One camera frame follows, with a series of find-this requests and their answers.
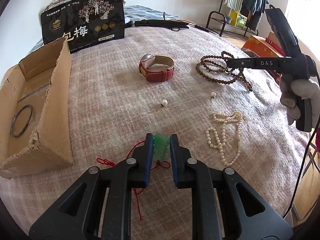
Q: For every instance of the dark hanging clothes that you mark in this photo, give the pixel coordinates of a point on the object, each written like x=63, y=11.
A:
x=253, y=11

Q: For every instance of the black metal clothes rack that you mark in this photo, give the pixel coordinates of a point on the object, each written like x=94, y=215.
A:
x=227, y=21

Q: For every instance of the red leather wristwatch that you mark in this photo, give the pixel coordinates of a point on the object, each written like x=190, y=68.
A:
x=156, y=68

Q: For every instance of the black folded tripod stand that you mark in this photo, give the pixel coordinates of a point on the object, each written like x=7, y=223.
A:
x=174, y=25

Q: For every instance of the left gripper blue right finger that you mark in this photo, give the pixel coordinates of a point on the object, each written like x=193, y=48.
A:
x=224, y=205

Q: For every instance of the brown cardboard box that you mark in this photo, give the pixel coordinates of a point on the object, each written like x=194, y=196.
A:
x=34, y=112

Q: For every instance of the pearl earring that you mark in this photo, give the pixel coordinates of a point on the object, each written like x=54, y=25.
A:
x=213, y=95
x=163, y=103

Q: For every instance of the orange cardboard box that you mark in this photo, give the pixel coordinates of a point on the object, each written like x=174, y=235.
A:
x=263, y=46

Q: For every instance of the yellow green box on rack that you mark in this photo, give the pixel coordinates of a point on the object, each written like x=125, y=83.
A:
x=237, y=19

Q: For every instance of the pink sleeve forearm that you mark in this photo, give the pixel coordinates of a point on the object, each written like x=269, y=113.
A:
x=317, y=141

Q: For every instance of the black plum snack bag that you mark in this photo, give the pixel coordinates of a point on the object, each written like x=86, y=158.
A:
x=84, y=23

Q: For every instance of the pink plaid blanket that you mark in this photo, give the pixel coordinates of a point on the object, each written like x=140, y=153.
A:
x=111, y=107

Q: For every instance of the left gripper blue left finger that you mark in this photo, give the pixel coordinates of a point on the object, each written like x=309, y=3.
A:
x=98, y=204

